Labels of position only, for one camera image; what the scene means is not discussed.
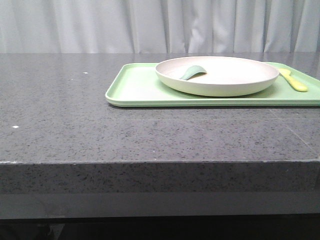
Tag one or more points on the light green plastic tray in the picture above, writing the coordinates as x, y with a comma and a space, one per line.
137, 85

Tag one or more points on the pale green plastic spoon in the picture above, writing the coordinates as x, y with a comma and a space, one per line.
192, 71

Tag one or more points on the white round plate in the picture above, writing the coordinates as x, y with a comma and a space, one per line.
225, 76

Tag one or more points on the white pleated curtain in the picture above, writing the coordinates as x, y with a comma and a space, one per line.
159, 26

